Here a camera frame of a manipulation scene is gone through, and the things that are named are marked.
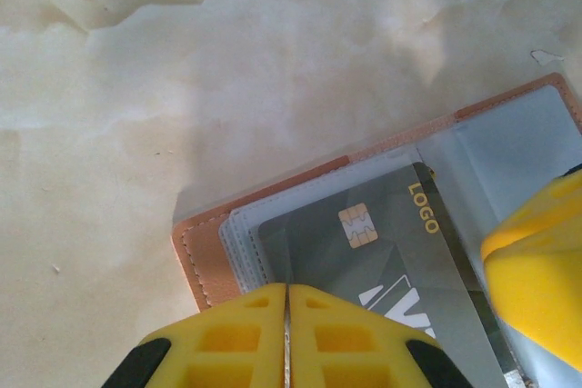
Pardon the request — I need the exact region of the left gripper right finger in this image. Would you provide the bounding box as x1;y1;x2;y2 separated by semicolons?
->
288;284;474;388

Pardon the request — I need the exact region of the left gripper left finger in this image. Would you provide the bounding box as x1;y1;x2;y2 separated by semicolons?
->
102;283;287;388

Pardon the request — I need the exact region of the dark grey LOGO credit card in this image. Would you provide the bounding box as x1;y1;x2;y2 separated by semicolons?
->
257;160;507;388

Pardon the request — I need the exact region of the brown leather card holder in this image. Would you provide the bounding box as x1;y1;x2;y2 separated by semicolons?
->
171;72;582;388

